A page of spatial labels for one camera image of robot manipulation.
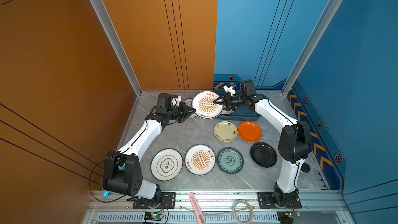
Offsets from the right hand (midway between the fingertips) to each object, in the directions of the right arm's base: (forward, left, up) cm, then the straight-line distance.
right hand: (214, 104), depth 83 cm
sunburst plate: (-2, +5, -1) cm, 5 cm away
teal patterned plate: (-22, -8, -23) cm, 33 cm away
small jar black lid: (-29, -43, -14) cm, 54 cm away
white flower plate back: (0, +14, +2) cm, 14 cm away
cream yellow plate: (-4, -7, -22) cm, 24 cm away
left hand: (-3, +10, +1) cm, 10 cm away
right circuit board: (-47, -32, -25) cm, 62 cm away
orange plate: (-4, -22, -22) cm, 32 cm away
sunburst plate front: (-21, +8, -23) cm, 32 cm away
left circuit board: (-47, +30, -24) cm, 61 cm away
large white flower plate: (-24, +27, -22) cm, 43 cm away
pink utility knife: (-46, +8, -22) cm, 52 cm away
